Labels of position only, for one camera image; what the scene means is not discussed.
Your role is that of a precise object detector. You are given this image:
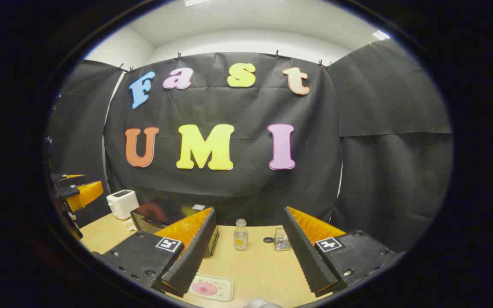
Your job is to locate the cream square plate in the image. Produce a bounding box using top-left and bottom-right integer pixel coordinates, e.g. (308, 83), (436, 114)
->
(188, 274), (235, 302)

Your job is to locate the black electric oven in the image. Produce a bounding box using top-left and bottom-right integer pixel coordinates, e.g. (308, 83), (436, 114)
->
(130, 200), (220, 258)

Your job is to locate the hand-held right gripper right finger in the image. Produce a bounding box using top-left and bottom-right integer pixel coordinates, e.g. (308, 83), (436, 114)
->
(282, 206), (397, 298)

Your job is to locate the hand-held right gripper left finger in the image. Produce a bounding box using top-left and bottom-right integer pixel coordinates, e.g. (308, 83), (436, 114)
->
(100, 207), (218, 298)

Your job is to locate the round pink meat slice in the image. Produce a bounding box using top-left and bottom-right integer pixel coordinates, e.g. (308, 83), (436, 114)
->
(192, 281), (218, 296)

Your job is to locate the white toaster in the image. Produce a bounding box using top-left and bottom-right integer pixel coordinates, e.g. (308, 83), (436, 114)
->
(107, 190), (140, 220)

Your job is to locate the clear glass bottle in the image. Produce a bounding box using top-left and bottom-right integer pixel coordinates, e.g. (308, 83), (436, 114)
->
(234, 219), (249, 251)

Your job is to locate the metal wire holder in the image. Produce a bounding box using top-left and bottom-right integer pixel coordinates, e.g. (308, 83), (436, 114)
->
(273, 228), (291, 251)

